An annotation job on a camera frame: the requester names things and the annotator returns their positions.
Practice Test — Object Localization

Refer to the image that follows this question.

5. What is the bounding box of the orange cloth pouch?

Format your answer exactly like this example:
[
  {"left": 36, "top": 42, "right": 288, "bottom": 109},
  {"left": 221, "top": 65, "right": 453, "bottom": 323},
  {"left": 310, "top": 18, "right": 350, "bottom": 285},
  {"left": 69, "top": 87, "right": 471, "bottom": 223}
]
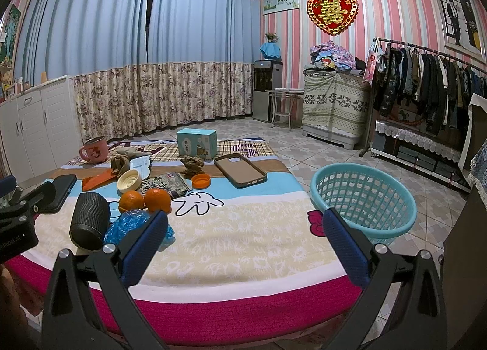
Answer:
[{"left": 82, "top": 169, "right": 117, "bottom": 192}]

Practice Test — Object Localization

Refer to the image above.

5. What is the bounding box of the brown paper ball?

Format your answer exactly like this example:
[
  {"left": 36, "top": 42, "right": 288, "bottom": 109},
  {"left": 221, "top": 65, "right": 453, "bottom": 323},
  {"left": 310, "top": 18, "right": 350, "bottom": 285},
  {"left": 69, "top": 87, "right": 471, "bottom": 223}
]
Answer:
[{"left": 180, "top": 155, "right": 205, "bottom": 179}]

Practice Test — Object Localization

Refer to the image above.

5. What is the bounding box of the black smartphone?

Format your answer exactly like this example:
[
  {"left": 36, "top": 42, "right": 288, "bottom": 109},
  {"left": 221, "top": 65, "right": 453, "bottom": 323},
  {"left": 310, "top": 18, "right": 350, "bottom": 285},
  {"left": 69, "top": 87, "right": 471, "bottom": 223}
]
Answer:
[{"left": 40, "top": 174, "right": 77, "bottom": 214}]

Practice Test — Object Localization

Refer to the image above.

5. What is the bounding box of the black ribbed cylinder speaker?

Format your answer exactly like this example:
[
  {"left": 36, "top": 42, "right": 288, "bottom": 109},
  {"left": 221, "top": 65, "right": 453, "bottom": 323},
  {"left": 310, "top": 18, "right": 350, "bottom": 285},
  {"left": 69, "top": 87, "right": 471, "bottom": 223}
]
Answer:
[{"left": 69, "top": 192, "right": 110, "bottom": 251}]

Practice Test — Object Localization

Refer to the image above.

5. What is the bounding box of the white cabinet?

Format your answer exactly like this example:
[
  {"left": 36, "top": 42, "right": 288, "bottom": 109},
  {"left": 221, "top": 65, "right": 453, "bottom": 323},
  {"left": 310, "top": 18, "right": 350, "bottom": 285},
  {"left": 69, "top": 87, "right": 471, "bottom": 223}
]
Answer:
[{"left": 1, "top": 76, "right": 82, "bottom": 183}]

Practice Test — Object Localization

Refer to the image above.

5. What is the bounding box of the blue crumpled plastic bag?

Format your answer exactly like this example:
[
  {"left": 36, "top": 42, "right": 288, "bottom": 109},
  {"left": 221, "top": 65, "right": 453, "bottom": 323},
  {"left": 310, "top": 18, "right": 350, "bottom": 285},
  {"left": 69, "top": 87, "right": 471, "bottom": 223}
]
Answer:
[{"left": 103, "top": 209, "right": 176, "bottom": 251}]

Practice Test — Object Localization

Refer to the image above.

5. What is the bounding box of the pink cartoon mug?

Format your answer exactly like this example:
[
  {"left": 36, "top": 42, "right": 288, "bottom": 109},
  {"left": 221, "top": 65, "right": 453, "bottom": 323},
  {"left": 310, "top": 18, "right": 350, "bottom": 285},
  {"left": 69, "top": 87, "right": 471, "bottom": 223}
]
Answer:
[{"left": 79, "top": 136, "right": 108, "bottom": 164}]

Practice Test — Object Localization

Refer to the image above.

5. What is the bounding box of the teal plastic laundry basket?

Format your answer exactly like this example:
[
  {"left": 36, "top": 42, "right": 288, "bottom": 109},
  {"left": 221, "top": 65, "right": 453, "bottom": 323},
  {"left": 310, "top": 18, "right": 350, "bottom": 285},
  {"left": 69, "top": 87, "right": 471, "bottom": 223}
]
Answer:
[{"left": 310, "top": 162, "right": 418, "bottom": 245}]

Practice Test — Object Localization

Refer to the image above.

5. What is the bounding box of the brown crumpled paper wad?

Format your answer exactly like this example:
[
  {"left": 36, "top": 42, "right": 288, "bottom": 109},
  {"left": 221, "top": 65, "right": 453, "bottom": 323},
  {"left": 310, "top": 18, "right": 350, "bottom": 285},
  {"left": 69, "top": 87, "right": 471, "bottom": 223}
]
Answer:
[{"left": 110, "top": 154, "right": 130, "bottom": 178}]

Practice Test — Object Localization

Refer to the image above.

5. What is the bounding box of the left orange fruit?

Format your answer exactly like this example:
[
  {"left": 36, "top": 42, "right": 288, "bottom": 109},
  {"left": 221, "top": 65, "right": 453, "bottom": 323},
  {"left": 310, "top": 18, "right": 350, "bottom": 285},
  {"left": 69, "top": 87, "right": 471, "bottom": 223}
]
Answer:
[{"left": 118, "top": 190, "right": 145, "bottom": 213}]

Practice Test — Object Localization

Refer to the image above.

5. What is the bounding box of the orange fruit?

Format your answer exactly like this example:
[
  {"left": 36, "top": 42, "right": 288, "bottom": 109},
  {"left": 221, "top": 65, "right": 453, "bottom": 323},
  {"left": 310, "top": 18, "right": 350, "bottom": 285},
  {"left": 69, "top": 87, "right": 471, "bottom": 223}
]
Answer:
[
  {"left": 118, "top": 190, "right": 145, "bottom": 213},
  {"left": 145, "top": 189, "right": 172, "bottom": 214}
]

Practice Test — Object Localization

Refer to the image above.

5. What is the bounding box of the cream plastic lid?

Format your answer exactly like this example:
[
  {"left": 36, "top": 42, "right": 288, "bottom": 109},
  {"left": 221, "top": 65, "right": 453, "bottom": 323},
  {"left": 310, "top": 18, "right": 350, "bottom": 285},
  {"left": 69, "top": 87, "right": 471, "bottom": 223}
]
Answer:
[{"left": 116, "top": 170, "right": 142, "bottom": 194}]

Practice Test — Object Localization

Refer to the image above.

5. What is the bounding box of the beige crumpled cloth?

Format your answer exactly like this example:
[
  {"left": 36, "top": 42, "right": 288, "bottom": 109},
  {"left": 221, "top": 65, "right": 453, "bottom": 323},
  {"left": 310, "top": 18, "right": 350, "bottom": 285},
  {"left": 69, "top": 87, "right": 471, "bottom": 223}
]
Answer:
[{"left": 115, "top": 147, "right": 151, "bottom": 160}]

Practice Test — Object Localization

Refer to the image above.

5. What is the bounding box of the right orange fruit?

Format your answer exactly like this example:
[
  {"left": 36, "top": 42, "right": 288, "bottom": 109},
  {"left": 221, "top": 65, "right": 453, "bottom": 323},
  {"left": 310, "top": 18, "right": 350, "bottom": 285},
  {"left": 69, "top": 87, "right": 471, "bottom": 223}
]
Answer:
[{"left": 145, "top": 189, "right": 172, "bottom": 214}]

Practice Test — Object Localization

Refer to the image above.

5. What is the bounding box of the white printed paper card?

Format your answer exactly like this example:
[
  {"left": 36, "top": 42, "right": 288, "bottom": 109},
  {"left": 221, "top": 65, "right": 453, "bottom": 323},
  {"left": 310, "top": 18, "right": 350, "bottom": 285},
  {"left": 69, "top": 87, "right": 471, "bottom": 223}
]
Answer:
[{"left": 130, "top": 156, "right": 151, "bottom": 179}]

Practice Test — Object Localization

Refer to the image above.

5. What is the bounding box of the patterned snack packet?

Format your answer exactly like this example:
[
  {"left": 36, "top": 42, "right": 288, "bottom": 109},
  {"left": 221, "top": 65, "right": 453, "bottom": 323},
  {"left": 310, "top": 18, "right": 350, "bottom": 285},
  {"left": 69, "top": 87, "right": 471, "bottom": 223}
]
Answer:
[{"left": 138, "top": 172, "right": 191, "bottom": 199}]

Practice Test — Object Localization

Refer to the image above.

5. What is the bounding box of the colourful cartoon blanket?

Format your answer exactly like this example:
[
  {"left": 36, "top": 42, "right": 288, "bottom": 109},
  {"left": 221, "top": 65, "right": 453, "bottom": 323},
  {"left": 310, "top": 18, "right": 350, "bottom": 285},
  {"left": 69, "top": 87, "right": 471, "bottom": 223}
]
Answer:
[{"left": 3, "top": 137, "right": 364, "bottom": 347}]

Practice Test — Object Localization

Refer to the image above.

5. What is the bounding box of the orange plastic cap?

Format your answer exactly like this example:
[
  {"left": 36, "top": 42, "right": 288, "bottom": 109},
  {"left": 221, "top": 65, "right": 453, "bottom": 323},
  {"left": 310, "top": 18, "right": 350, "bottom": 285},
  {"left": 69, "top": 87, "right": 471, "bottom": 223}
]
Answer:
[{"left": 191, "top": 173, "right": 211, "bottom": 189}]

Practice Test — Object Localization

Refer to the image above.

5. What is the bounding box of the teal cardboard box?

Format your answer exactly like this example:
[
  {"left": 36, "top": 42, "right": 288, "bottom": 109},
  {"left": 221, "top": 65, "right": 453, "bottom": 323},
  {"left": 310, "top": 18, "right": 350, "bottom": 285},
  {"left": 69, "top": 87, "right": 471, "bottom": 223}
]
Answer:
[{"left": 177, "top": 128, "right": 218, "bottom": 161}]

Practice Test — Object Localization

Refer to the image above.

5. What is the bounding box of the brown phone case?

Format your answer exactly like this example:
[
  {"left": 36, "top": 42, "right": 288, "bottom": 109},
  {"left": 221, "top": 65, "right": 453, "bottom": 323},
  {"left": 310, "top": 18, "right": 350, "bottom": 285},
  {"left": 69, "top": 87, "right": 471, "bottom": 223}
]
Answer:
[{"left": 214, "top": 152, "right": 268, "bottom": 189}]

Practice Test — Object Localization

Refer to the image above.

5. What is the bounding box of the blue floral curtain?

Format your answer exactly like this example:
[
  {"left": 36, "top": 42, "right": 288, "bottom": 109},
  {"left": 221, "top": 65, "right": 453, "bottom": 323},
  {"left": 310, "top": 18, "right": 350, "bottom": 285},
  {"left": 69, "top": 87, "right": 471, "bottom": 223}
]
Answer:
[{"left": 14, "top": 0, "right": 260, "bottom": 138}]

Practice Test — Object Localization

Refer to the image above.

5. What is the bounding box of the cloth covered cabinet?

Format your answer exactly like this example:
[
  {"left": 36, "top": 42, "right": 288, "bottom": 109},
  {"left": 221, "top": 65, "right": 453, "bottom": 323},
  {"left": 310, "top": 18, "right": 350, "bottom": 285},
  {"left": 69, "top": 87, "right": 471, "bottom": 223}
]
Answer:
[{"left": 302, "top": 68, "right": 371, "bottom": 150}]

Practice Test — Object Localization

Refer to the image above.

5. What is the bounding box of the small metal stool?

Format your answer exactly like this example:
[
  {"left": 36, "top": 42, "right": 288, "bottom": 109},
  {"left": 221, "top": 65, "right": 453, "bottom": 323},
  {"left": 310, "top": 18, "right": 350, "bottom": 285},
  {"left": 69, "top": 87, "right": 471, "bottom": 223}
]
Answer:
[{"left": 267, "top": 88, "right": 305, "bottom": 131}]

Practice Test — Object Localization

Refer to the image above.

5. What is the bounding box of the pile of folded clothes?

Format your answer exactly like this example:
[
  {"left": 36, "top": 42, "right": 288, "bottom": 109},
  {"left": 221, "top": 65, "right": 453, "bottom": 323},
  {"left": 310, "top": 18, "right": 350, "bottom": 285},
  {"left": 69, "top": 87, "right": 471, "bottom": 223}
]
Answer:
[{"left": 310, "top": 40, "right": 356, "bottom": 72}]

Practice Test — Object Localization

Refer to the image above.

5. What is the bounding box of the silver water dispenser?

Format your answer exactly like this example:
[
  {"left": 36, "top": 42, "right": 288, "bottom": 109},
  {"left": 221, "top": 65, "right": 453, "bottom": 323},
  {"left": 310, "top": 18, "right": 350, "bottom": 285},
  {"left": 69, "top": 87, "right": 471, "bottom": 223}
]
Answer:
[{"left": 252, "top": 60, "right": 282, "bottom": 123}]

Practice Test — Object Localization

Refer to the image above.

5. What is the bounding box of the blue covered water bottle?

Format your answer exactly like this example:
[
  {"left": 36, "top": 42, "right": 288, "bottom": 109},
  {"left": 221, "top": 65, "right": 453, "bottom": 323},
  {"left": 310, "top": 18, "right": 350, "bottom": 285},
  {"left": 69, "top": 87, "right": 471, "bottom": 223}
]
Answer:
[{"left": 259, "top": 42, "right": 282, "bottom": 61}]

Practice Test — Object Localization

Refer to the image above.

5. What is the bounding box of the red gold heart decoration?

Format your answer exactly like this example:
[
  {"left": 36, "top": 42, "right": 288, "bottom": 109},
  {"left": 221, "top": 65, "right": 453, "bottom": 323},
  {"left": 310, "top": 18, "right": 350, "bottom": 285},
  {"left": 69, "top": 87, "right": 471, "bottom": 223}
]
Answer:
[{"left": 306, "top": 0, "right": 359, "bottom": 36}]

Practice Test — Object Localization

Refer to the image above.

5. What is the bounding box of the framed landscape picture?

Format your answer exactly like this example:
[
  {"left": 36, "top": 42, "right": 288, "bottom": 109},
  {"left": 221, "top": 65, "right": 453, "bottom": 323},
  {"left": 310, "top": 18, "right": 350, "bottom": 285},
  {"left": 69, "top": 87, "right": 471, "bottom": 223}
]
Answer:
[{"left": 262, "top": 0, "right": 300, "bottom": 15}]

